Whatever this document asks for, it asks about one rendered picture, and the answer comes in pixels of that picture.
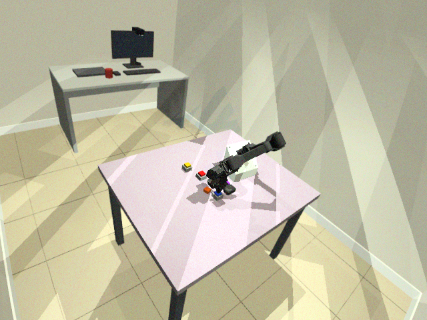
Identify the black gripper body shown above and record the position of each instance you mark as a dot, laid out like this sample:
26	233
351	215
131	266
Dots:
228	189

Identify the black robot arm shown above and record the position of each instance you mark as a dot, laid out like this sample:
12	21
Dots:
274	142

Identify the yellow button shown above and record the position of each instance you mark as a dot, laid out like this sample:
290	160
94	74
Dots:
187	167

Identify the red button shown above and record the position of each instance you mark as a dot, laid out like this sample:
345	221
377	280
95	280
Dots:
201	175

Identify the blue button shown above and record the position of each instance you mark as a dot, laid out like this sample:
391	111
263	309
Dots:
217	196

